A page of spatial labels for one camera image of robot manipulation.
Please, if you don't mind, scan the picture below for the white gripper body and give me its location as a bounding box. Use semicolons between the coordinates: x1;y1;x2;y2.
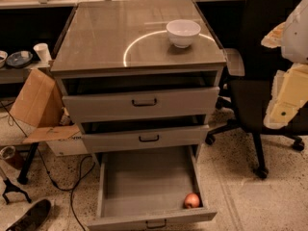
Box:
263;64;308;129

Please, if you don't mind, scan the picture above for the red apple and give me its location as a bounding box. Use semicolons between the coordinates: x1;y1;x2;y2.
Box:
184;192;200;209

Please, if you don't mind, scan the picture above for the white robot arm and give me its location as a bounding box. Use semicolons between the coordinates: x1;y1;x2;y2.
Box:
261;0;308;129

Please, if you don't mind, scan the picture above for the grey top drawer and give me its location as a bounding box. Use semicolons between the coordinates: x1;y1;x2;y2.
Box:
64;72;218;123

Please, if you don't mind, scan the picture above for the grey drawer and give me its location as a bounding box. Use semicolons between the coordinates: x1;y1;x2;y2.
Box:
64;72;218;123
83;115;209;153
88;146;217;231

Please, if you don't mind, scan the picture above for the grey drawer cabinet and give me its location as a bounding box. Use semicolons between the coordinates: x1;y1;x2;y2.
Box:
50;0;227;162

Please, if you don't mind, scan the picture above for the grey bottom drawer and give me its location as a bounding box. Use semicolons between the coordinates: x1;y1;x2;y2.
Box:
88;146;217;231

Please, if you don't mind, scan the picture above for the grey middle drawer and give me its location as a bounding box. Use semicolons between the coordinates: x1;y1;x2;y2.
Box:
83;115;209;153

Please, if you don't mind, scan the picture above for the black office chair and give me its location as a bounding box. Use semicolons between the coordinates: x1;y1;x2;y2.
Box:
205;0;308;179

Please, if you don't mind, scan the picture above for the white ceramic bowl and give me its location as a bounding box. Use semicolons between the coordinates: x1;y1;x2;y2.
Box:
167;19;201;48

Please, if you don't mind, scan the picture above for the brown cardboard box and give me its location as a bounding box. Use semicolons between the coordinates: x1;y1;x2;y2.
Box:
10;69;88;156

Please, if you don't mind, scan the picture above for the white paper cup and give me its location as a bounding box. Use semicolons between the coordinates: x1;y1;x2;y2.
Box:
33;43;51;63

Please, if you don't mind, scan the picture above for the dark blue plate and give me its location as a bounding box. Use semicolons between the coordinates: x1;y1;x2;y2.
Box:
6;51;33;68

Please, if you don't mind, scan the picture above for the black shoe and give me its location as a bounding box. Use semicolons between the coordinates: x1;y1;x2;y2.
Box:
5;199;52;231

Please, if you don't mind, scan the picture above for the brown cup on floor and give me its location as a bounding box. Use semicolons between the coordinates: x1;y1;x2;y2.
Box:
0;146;24;169

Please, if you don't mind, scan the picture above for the white bowl at left edge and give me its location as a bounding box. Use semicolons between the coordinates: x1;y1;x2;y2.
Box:
0;50;8;68

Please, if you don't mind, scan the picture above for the black tripod stand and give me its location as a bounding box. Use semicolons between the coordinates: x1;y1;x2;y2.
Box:
0;167;32;204

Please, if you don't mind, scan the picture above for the black floor cable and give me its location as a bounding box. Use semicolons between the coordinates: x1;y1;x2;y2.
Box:
0;100;96;231

